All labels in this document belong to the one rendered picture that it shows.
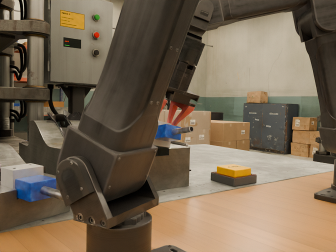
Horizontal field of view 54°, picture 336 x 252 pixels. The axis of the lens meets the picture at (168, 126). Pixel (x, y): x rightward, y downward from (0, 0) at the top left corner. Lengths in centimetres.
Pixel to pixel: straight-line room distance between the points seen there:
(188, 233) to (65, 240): 17
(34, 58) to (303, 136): 663
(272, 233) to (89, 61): 123
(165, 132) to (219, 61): 907
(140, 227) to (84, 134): 10
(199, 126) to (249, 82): 428
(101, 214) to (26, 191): 24
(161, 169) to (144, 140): 40
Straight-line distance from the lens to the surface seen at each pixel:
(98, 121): 29
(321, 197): 75
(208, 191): 72
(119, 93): 29
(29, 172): 54
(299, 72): 807
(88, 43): 158
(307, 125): 741
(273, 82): 843
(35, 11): 139
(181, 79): 67
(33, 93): 133
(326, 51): 76
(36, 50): 136
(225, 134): 532
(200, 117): 478
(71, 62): 154
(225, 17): 69
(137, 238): 31
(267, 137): 783
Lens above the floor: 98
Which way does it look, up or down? 3 degrees down
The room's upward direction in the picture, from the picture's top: 2 degrees clockwise
